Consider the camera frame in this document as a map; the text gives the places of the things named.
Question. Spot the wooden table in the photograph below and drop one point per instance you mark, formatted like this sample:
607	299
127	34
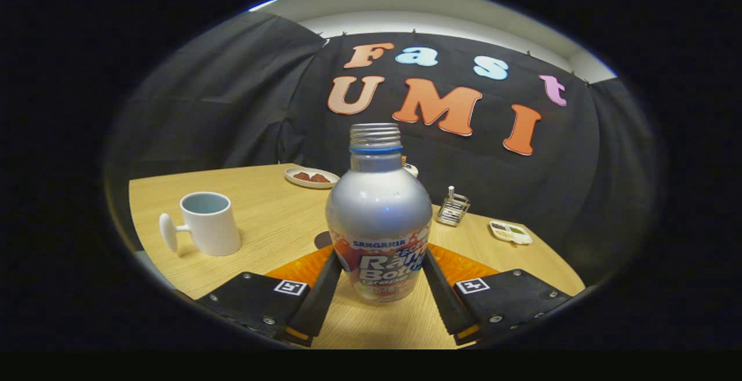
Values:
278	218

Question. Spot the white round plate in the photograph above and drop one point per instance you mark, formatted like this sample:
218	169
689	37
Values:
301	182

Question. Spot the white divided condiment tray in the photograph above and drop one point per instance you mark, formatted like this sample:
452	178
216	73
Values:
510	233

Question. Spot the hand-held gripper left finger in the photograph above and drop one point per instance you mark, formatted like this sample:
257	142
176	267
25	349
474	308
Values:
322	300

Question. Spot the dark brown round coaster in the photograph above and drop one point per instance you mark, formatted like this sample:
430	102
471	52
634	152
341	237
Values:
323	240

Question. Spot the red meat piece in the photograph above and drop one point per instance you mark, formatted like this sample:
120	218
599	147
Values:
320	178
301	176

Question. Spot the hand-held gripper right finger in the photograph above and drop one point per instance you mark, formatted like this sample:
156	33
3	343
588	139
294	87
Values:
443	300

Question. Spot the white toaster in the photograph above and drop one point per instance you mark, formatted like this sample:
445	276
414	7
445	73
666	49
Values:
410	169

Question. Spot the silver juice bottle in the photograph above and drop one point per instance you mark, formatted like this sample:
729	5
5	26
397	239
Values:
377	207

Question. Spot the black backdrop cloth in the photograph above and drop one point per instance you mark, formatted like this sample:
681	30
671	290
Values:
232	97

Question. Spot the white cup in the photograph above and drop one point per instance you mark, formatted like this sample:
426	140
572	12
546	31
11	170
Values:
211	227

